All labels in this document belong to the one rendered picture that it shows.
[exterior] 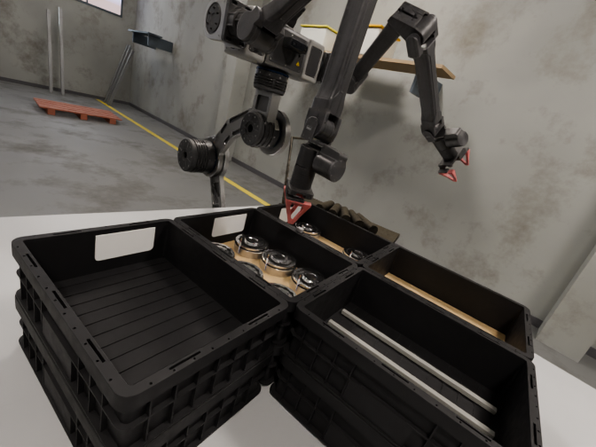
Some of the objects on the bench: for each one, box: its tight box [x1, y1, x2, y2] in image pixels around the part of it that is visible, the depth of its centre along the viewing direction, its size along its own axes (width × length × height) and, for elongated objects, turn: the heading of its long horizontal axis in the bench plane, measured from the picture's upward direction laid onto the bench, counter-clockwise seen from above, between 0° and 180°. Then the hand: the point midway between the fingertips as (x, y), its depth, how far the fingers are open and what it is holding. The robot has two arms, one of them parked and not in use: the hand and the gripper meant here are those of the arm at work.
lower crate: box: [15, 294, 274, 447], centre depth 59 cm, size 40×30×12 cm
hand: (290, 215), depth 83 cm, fingers open, 6 cm apart
